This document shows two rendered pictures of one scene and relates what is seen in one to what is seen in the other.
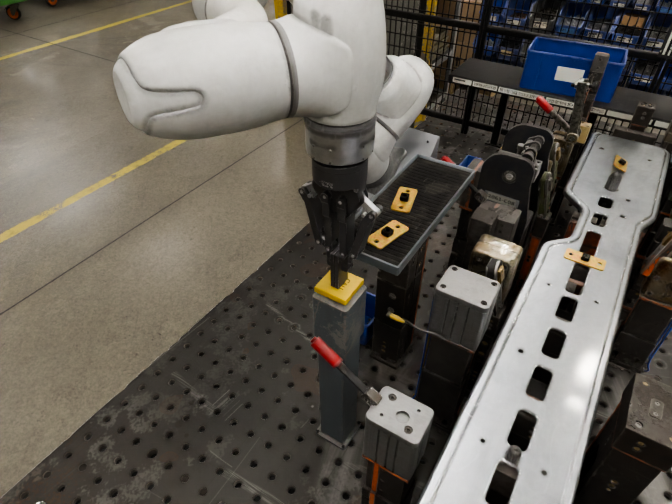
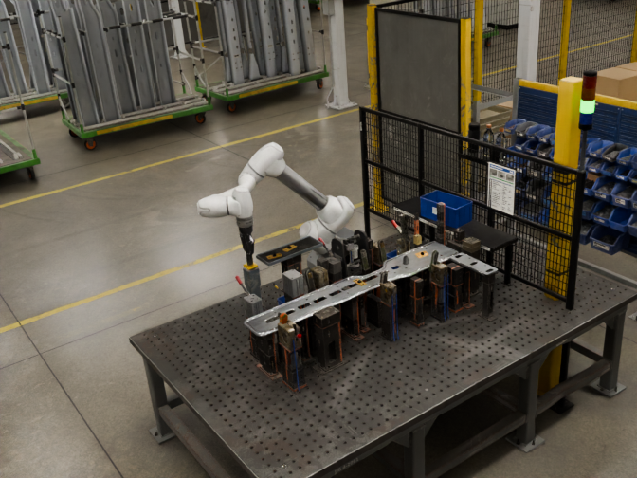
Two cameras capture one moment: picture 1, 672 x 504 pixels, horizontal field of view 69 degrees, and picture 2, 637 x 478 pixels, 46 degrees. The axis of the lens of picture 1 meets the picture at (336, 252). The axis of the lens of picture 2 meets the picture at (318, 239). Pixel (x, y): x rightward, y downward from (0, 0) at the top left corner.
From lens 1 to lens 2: 3.43 m
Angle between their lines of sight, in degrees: 25
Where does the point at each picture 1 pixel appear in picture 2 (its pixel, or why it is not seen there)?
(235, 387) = (229, 319)
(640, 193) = (415, 266)
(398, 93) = (327, 212)
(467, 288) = (291, 274)
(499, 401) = (287, 306)
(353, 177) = (245, 230)
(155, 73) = (202, 205)
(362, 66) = (242, 207)
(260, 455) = (227, 336)
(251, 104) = (218, 211)
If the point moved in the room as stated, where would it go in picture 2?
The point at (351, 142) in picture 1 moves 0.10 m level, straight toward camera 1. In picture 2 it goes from (243, 222) to (233, 229)
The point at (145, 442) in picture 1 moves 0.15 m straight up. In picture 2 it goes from (192, 326) to (189, 304)
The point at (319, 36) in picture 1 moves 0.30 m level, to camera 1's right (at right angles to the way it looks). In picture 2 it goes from (233, 200) to (285, 206)
